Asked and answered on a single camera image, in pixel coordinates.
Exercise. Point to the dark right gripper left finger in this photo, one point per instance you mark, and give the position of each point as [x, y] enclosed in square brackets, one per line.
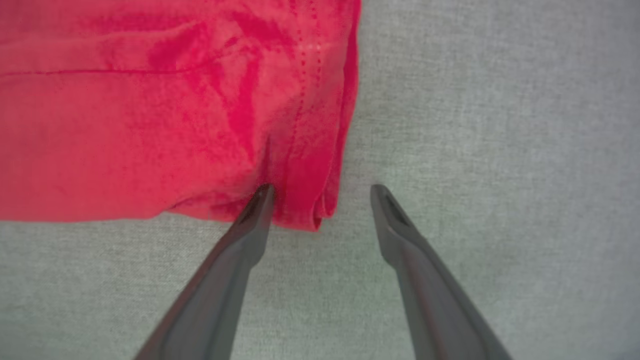
[215, 300]

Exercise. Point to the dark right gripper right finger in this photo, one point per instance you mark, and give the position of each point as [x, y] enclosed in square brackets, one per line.
[440, 310]

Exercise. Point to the red and white garment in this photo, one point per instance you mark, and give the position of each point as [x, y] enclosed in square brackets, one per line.
[150, 125]

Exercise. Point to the grey fabric sofa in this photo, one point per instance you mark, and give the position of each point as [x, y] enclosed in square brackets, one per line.
[500, 150]

